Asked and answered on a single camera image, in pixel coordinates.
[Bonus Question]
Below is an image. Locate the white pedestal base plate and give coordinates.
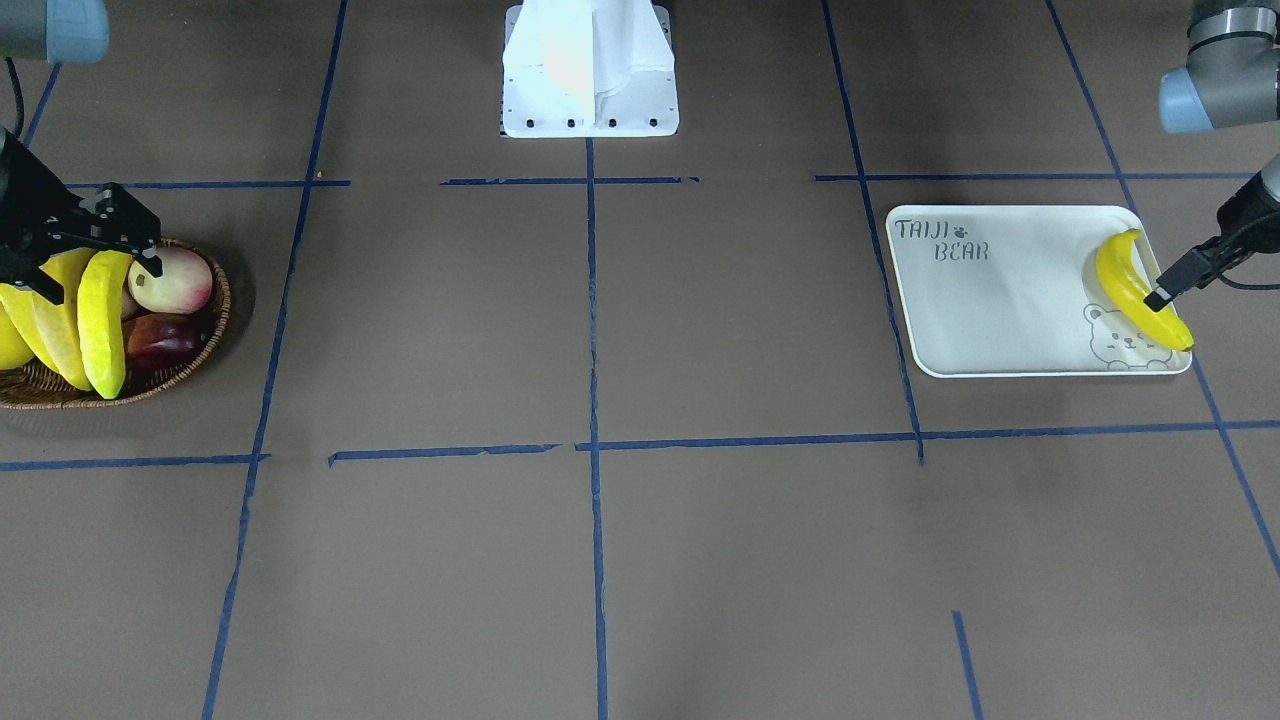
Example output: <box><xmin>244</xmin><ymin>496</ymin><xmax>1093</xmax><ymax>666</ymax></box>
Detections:
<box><xmin>500</xmin><ymin>1</ymin><xmax>680</xmax><ymax>138</ymax></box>

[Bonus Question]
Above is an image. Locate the white bear tray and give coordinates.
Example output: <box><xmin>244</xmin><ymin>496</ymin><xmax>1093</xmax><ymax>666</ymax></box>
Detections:
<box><xmin>884</xmin><ymin>204</ymin><xmax>1193</xmax><ymax>378</ymax></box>

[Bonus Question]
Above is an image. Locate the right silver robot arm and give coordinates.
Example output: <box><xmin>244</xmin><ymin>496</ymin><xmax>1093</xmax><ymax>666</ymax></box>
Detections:
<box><xmin>1</xmin><ymin>1</ymin><xmax>163</xmax><ymax>306</ymax></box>

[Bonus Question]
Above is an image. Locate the yellow banana front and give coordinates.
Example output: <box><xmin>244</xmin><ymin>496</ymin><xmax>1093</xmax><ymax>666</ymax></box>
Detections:
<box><xmin>77</xmin><ymin>250</ymin><xmax>133</xmax><ymax>400</ymax></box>

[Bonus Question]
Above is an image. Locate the yellow banana moved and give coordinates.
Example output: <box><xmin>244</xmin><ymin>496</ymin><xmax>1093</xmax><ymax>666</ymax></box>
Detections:
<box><xmin>1</xmin><ymin>284</ymin><xmax>61</xmax><ymax>374</ymax></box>
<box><xmin>1093</xmin><ymin>229</ymin><xmax>1194</xmax><ymax>352</ymax></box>

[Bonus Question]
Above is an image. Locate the yellow banana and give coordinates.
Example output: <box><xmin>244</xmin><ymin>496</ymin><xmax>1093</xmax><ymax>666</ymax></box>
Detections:
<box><xmin>77</xmin><ymin>250</ymin><xmax>133</xmax><ymax>400</ymax></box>
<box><xmin>32</xmin><ymin>249</ymin><xmax>96</xmax><ymax>391</ymax></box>
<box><xmin>0</xmin><ymin>306</ymin><xmax>35</xmax><ymax>372</ymax></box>

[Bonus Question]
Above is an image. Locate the yellow banana back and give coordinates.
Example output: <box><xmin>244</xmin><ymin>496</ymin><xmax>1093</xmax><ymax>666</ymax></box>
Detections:
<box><xmin>0</xmin><ymin>306</ymin><xmax>35</xmax><ymax>372</ymax></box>

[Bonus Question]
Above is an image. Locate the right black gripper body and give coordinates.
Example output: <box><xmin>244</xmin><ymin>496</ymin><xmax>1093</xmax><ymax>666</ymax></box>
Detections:
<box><xmin>1</xmin><ymin>129</ymin><xmax>97</xmax><ymax>268</ymax></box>

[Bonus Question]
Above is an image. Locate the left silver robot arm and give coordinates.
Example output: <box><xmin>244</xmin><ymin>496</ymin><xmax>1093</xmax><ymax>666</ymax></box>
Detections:
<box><xmin>1144</xmin><ymin>1</ymin><xmax>1279</xmax><ymax>311</ymax></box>

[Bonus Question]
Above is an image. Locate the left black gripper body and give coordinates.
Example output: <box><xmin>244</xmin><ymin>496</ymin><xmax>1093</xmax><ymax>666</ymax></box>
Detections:
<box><xmin>1216</xmin><ymin>172</ymin><xmax>1279</xmax><ymax>281</ymax></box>

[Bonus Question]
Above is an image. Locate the yellow banana middle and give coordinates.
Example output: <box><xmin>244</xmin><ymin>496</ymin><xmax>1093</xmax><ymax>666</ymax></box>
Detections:
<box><xmin>32</xmin><ymin>249</ymin><xmax>96</xmax><ymax>391</ymax></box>

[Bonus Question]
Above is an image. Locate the woven wicker basket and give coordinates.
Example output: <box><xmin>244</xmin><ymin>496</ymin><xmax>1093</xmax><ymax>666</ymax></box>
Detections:
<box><xmin>3</xmin><ymin>237</ymin><xmax>233</xmax><ymax>410</ymax></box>

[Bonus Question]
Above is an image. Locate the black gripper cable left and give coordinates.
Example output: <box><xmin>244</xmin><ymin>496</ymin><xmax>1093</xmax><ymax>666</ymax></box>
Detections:
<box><xmin>1196</xmin><ymin>205</ymin><xmax>1280</xmax><ymax>293</ymax></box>

